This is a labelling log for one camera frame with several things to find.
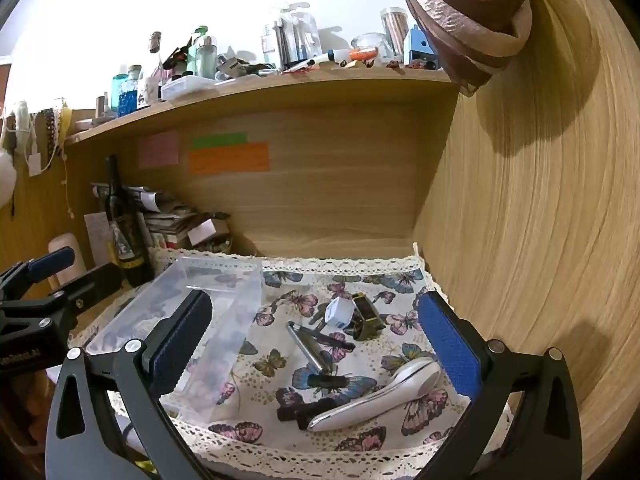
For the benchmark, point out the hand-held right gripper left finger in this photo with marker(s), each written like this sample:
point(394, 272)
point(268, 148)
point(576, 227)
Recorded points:
point(180, 342)

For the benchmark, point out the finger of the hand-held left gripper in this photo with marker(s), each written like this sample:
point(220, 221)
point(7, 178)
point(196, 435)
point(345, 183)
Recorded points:
point(50, 261)
point(95, 280)

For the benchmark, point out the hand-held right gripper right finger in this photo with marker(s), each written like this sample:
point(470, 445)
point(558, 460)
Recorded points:
point(450, 347)

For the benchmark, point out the clear plastic storage box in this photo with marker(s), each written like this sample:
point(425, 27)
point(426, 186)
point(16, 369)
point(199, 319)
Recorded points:
point(225, 310)

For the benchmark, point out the white silver facial massager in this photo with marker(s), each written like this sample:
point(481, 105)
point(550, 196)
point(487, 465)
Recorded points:
point(400, 385)

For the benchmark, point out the white paper card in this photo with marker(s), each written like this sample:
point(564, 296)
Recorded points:
point(97, 240)

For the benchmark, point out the dark wine bottle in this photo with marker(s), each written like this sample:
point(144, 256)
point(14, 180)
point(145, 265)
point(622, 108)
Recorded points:
point(125, 230)

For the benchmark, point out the black gold perfume bottle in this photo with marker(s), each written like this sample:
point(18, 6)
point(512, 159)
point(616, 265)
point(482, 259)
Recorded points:
point(367, 317)

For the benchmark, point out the white hanging tag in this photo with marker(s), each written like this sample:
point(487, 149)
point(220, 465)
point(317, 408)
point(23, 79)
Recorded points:
point(35, 164)

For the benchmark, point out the stack of magazines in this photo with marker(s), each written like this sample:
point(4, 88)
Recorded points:
point(165, 210)

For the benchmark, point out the small bowl of trinkets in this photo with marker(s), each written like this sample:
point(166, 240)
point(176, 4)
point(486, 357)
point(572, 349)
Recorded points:
point(219, 246)

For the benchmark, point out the small white cardboard box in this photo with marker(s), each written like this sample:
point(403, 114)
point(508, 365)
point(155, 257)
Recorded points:
point(201, 232)

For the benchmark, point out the small white cube box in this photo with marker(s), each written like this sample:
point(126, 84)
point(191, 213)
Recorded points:
point(340, 314)

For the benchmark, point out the silver metal tube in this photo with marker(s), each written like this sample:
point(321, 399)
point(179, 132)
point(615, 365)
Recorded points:
point(306, 346)

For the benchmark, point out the patterned lace ribbon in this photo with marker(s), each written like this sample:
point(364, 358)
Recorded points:
point(47, 132)

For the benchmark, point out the butterfly print lace cloth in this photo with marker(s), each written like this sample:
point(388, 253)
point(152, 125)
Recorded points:
point(300, 285)

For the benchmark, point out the pink sticky note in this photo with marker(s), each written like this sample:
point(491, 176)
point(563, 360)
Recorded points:
point(158, 150)

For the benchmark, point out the orange sticky note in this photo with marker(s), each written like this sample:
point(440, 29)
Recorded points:
point(229, 159)

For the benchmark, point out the blue liquid bottle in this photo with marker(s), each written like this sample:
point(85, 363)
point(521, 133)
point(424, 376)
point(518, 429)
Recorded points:
point(123, 95)

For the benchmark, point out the green sticky note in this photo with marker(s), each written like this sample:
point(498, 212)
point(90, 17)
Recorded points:
point(220, 141)

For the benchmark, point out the white plastic tray box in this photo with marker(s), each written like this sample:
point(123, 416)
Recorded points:
point(189, 88)

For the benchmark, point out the green pump bottle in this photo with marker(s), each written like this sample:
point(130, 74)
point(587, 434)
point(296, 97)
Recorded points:
point(200, 57)

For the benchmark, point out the wooden shelf board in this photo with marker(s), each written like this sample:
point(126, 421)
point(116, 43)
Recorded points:
point(275, 92)

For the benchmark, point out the blue pencil sharpener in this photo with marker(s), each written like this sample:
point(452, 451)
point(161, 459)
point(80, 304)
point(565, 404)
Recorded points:
point(420, 49)

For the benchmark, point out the white orange marker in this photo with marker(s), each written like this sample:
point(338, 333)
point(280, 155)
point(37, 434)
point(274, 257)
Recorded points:
point(350, 55)

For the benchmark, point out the clear glass bowl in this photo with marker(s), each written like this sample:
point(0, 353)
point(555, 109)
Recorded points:
point(372, 44)

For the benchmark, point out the clear acrylic organizer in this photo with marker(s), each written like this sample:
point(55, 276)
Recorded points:
point(295, 37)

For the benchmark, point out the glass jar of sticks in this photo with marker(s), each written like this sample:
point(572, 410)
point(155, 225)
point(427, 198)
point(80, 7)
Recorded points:
point(395, 30)

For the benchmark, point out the pink brown scarf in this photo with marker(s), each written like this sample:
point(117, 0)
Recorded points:
point(460, 20)

